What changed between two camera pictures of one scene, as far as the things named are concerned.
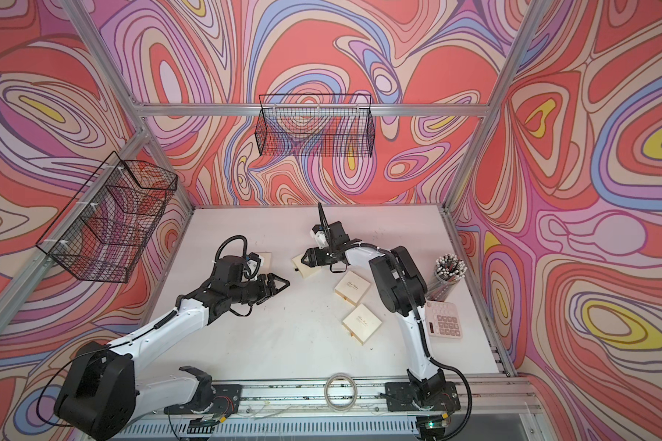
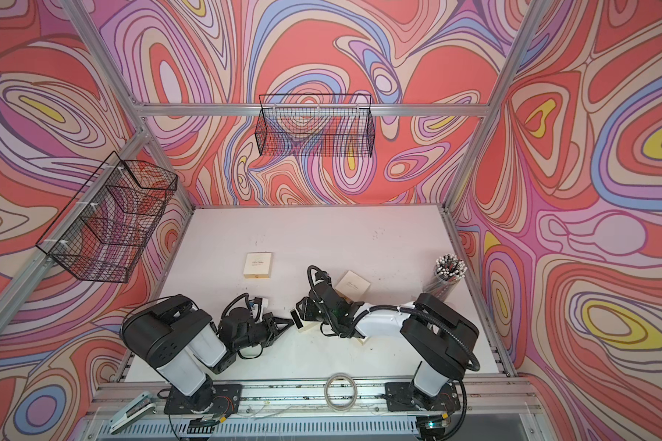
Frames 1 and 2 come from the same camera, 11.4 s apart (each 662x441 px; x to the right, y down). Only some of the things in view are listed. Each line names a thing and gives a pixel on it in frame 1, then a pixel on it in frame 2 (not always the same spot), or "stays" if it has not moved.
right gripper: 314,255 -> 306,313
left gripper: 270,282 -> 270,324
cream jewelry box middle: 352,288 stays
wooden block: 305,269 -> 302,325
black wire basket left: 105,230 stays
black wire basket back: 315,125 stays
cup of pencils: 449,271 stays
